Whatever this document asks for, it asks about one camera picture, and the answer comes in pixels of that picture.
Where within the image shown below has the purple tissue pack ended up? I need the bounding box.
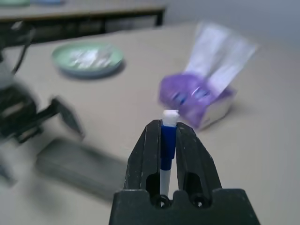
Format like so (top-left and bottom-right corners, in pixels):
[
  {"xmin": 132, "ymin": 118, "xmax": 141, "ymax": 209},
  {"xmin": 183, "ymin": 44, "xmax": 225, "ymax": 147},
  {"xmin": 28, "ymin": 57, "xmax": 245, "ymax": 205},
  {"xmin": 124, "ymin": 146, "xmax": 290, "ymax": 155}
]
[{"xmin": 158, "ymin": 22, "xmax": 258, "ymax": 131}]

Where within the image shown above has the white marker blue cap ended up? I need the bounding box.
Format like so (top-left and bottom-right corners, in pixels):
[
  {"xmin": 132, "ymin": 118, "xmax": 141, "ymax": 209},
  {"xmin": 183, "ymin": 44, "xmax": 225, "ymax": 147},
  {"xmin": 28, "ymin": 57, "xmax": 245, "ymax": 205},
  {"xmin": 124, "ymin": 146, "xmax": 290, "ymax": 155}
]
[{"xmin": 160, "ymin": 109, "xmax": 180, "ymax": 196}]

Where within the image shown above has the light green plastic plate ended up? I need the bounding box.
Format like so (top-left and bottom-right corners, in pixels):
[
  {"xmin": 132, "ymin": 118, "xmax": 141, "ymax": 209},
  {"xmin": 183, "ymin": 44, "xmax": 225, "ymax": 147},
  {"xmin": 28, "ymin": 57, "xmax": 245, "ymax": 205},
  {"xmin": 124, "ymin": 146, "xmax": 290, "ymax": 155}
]
[
  {"xmin": 0, "ymin": 0, "xmax": 30, "ymax": 7},
  {"xmin": 51, "ymin": 42, "xmax": 125, "ymax": 79}
]

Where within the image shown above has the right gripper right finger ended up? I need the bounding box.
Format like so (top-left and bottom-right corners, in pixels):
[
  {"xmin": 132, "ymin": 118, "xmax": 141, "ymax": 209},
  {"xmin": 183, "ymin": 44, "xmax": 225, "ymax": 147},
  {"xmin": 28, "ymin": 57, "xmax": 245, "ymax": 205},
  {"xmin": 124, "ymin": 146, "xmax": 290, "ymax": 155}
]
[{"xmin": 173, "ymin": 121, "xmax": 223, "ymax": 200}]

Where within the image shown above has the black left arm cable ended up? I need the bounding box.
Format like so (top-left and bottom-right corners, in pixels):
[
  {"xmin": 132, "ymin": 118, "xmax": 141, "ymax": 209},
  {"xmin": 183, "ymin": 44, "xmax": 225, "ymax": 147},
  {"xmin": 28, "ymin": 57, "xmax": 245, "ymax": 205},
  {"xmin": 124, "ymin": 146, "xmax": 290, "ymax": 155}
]
[{"xmin": 13, "ymin": 22, "xmax": 36, "ymax": 73}]

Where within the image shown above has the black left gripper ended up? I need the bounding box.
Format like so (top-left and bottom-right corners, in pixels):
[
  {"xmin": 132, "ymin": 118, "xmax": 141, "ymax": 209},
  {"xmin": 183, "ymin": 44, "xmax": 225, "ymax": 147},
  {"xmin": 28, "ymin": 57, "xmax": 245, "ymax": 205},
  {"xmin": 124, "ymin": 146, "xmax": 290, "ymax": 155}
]
[{"xmin": 0, "ymin": 89, "xmax": 85, "ymax": 144}]

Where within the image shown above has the white tissue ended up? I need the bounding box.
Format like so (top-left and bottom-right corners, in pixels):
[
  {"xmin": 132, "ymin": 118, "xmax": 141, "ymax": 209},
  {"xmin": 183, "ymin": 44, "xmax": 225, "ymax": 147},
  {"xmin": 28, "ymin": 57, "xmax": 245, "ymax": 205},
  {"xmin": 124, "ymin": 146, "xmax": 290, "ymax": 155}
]
[{"xmin": 69, "ymin": 46, "xmax": 113, "ymax": 68}]

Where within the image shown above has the light blue plastic plate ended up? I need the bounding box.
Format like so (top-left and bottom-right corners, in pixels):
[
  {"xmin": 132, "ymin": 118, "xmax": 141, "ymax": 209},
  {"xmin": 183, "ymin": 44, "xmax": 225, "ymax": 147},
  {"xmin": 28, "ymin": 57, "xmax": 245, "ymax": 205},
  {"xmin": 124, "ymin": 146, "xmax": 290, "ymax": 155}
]
[
  {"xmin": 58, "ymin": 63, "xmax": 124, "ymax": 80},
  {"xmin": 31, "ymin": 0, "xmax": 65, "ymax": 5}
]

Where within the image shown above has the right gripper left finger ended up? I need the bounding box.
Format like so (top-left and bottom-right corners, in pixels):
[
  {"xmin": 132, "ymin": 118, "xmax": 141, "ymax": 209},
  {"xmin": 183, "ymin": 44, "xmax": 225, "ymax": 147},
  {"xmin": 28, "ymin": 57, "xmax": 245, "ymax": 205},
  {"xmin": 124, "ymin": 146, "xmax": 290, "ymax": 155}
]
[{"xmin": 125, "ymin": 119, "xmax": 163, "ymax": 195}]

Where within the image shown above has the grey glasses case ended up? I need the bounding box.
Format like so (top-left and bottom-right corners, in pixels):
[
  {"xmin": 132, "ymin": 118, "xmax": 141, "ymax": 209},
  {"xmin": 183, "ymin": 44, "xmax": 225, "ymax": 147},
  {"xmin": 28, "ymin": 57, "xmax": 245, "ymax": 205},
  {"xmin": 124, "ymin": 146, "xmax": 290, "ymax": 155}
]
[{"xmin": 35, "ymin": 138, "xmax": 132, "ymax": 200}]

